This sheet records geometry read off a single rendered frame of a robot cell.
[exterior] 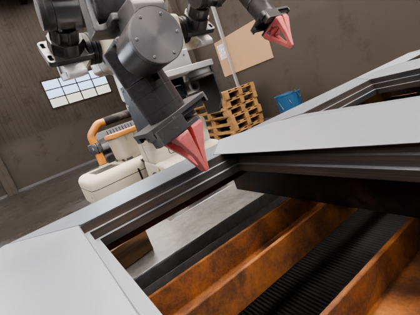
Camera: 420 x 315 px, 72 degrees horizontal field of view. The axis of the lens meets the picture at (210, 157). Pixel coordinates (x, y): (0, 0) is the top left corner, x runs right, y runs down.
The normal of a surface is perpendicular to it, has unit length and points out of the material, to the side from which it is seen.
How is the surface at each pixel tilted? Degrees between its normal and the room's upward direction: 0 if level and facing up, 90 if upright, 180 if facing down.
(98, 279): 0
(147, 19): 90
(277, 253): 90
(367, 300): 90
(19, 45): 90
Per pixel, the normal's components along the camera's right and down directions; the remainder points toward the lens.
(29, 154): 0.56, -0.01
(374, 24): -0.76, 0.39
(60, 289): -0.33, -0.92
